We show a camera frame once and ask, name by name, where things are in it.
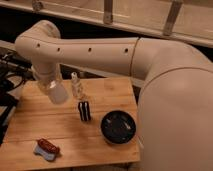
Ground black cables and equipment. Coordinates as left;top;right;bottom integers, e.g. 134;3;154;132
0;50;34;146

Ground red toy car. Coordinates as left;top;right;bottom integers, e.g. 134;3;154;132
37;139;60;154

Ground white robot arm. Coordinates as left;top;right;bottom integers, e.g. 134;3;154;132
15;20;213;171

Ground clear twisted plastic object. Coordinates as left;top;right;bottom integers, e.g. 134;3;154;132
71;72;86;101

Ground wooden board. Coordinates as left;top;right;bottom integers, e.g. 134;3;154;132
0;77;140;171

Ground black bowl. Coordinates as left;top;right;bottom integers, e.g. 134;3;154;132
100;110;136;144

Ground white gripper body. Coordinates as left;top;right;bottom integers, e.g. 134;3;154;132
31;65;62;93

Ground black striped eraser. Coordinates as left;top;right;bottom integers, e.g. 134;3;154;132
78;101;91;121

